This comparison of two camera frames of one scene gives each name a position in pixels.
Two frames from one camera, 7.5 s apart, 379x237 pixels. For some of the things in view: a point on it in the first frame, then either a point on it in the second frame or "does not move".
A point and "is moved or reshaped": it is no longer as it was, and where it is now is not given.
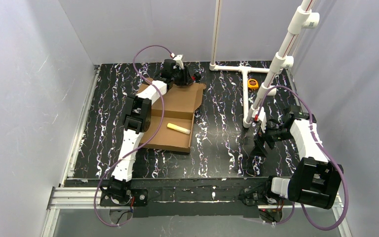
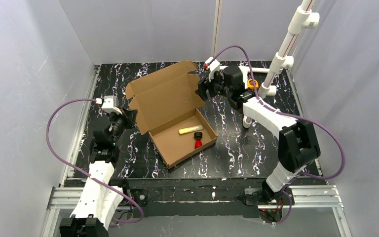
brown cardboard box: (172, 115) is moved or reshaped
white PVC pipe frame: (304, 17) does not move
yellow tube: (178, 128) → (187, 130)
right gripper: (263, 137) → (207, 86)
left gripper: (187, 76) → (126, 117)
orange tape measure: (252, 84) does not move
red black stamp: (196, 77) → (198, 137)
